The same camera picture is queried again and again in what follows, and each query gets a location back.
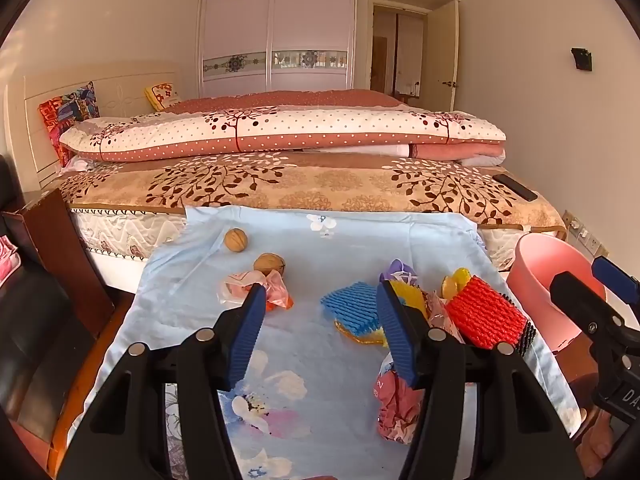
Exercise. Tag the black bristled brush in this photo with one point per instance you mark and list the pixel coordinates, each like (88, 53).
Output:
(527, 337)

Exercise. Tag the pink cloth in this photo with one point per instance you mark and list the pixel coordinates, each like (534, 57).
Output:
(7, 262)

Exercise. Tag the person's right hand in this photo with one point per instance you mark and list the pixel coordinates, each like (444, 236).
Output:
(595, 452)

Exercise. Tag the pink folded blanket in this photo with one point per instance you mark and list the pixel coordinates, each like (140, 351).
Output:
(450, 151)

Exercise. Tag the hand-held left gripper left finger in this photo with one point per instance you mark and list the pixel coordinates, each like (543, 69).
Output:
(250, 330)

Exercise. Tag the blue foam fruit net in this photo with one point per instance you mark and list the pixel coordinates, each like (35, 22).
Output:
(345, 305)

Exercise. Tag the orange white plastic bag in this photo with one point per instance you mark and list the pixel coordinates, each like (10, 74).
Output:
(235, 287)

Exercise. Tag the white folded blanket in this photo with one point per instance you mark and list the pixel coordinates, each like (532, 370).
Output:
(370, 150)

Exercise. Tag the dotted tree-print quilt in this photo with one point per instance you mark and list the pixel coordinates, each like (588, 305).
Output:
(300, 130)

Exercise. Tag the red foam fruit net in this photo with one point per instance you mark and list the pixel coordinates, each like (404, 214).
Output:
(480, 312)

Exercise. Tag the black wall bracket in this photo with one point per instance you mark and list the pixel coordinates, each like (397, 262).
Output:
(581, 59)

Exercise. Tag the brown leaf-print blanket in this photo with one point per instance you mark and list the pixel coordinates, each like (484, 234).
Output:
(325, 185)

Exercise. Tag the pink floral wrapper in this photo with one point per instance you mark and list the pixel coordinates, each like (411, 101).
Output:
(397, 410)

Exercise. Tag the colourful printed pillow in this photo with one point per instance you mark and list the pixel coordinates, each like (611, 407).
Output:
(65, 107)

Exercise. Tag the white sliding-door wardrobe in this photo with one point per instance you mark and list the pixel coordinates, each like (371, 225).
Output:
(300, 20)

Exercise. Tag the black smartphone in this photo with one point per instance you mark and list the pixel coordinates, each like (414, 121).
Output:
(515, 187)

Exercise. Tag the purple face mask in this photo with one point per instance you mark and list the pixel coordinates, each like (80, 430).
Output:
(395, 266)

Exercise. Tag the cream wooden bed frame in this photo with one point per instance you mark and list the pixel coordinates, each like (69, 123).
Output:
(120, 90)

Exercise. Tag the light blue floral cloth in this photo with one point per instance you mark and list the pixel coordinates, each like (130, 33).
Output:
(310, 260)

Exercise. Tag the yellow plastic wrapper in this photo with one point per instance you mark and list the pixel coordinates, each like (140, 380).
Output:
(459, 277)

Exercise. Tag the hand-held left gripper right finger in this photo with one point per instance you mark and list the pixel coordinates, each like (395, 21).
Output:
(395, 330)

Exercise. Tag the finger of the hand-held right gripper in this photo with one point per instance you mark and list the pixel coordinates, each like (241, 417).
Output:
(612, 272)
(580, 305)

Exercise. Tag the large orange peel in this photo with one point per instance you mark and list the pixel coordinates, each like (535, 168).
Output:
(360, 337)

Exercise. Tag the brown walnut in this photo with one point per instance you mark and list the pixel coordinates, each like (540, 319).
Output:
(270, 263)
(236, 240)

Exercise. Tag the cream room door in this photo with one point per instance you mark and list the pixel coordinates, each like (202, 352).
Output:
(442, 45)

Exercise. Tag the black leather chair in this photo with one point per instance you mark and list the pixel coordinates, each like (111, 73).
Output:
(35, 340)

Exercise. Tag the pink plastic basin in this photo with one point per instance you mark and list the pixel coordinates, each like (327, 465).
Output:
(545, 270)

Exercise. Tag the dark wooden nightstand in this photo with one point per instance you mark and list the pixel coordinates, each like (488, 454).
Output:
(55, 240)

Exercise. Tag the yellow floral pillow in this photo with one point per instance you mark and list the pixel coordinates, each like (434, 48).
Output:
(162, 94)

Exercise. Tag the beige wall socket row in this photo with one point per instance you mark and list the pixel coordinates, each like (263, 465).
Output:
(582, 232)

